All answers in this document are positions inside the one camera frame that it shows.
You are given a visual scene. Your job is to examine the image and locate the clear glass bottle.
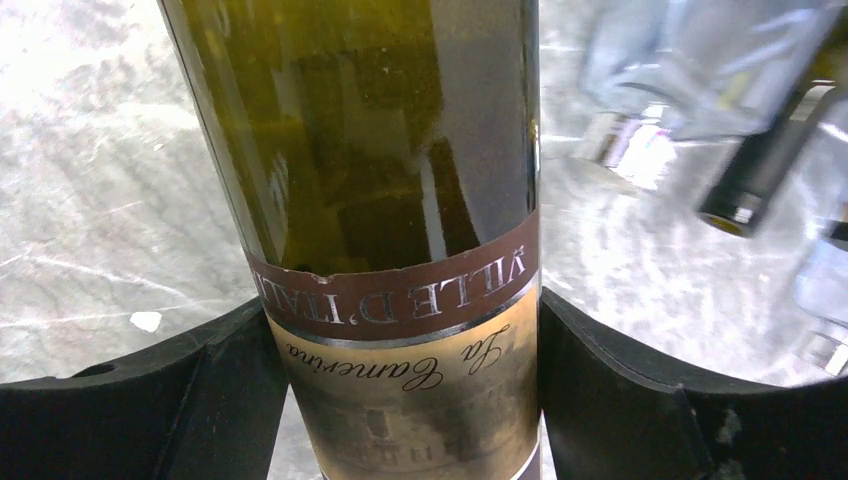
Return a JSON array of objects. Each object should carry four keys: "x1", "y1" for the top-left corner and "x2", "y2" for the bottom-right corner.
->
[{"x1": 572, "y1": 0, "x2": 843, "y2": 193}]

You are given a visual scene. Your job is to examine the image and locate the clear acrylic bottle holder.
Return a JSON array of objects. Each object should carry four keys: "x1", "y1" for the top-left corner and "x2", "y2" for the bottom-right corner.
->
[{"x1": 794, "y1": 206, "x2": 847, "y2": 376}]

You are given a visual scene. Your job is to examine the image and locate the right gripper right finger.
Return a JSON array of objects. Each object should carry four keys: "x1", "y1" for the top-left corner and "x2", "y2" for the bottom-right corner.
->
[{"x1": 538, "y1": 289, "x2": 847, "y2": 479}]

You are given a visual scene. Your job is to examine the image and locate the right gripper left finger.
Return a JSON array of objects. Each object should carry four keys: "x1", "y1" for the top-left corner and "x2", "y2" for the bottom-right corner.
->
[{"x1": 1, "y1": 299, "x2": 288, "y2": 479}]

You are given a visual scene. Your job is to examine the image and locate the dark wine bottle brown label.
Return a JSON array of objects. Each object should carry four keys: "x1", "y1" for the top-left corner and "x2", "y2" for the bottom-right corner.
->
[{"x1": 159, "y1": 1, "x2": 541, "y2": 479}]

